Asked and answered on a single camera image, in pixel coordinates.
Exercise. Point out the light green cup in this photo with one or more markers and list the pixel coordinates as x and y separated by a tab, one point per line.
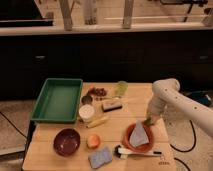
121	88

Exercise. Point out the brown block eraser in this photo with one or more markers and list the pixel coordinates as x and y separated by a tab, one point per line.
111	105

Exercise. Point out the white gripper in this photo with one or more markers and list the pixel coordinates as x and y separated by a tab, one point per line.
155	108

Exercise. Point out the green plastic tray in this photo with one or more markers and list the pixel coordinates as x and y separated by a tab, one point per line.
58	101

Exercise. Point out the orange fruit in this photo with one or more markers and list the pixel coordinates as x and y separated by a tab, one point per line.
93	141

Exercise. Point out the small metal cup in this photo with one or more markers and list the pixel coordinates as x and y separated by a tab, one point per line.
86	99

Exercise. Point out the white cup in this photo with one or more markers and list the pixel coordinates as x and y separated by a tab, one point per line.
86	112

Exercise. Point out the blue sponge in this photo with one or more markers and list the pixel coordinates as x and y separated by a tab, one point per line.
100	158

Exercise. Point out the grey folded cloth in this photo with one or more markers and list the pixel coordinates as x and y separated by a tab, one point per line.
138	136

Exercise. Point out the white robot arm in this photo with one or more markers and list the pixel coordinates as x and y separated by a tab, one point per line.
165	92

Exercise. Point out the orange bowl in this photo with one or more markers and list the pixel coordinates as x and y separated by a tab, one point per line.
141	148

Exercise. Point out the purple bowl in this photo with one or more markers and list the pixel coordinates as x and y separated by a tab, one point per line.
66	142

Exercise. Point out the green pepper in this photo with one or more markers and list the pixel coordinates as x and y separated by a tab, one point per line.
148	121

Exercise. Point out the white dish brush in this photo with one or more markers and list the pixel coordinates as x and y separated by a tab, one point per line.
123	153

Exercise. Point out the red grapes bunch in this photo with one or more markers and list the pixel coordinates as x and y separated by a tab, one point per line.
97	91

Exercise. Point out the wooden spoon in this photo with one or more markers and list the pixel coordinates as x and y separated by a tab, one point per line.
106	98

